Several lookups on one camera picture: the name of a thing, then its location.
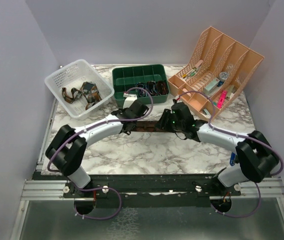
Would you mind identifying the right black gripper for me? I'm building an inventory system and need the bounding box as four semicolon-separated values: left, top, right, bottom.
155;108;185;133

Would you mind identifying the brown red patterned tie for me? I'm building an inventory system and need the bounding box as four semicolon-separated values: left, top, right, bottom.
131;121;162;133

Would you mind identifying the green compartment tray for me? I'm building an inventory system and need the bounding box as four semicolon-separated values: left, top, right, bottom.
112;64;170;108

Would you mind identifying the peach desk organizer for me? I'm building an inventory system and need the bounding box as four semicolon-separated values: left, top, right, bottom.
168;26;264;120

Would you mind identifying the white plastic basket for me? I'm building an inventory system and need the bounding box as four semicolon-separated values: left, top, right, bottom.
45;59;115;120

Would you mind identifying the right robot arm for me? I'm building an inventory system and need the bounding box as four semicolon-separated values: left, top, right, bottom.
155;102;279;196

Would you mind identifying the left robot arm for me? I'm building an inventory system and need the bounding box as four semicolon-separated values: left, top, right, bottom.
45;100;150;198

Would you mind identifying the brown ties pile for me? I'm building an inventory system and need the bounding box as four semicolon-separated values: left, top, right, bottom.
61;81;102;110

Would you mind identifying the blue rolled tie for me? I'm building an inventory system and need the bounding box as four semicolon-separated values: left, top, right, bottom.
135;82;148;98

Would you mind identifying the white small stapler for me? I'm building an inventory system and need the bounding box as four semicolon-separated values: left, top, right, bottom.
202;108;211;119

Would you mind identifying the dark orange rolled tie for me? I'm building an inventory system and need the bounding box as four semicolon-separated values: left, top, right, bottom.
146;81;158;96

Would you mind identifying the brown rolled tie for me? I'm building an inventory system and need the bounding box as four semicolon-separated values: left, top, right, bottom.
156;80;169;96

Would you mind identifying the pink highlighter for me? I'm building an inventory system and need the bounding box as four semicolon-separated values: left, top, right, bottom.
217;90;227;109

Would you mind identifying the teal white box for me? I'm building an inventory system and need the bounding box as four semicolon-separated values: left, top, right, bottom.
203;78;219;95

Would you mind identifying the round tape tin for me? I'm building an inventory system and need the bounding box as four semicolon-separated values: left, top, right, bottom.
217;71;229;87

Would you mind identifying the blue stapler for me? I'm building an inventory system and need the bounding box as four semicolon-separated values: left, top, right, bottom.
229;152;236;166

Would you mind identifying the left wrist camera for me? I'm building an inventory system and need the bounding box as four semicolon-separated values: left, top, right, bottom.
123;92;137;109

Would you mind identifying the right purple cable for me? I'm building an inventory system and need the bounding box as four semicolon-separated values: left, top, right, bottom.
174;90;284;218

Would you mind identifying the black mounting rail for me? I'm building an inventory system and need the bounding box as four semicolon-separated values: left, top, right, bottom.
31;172;247;208

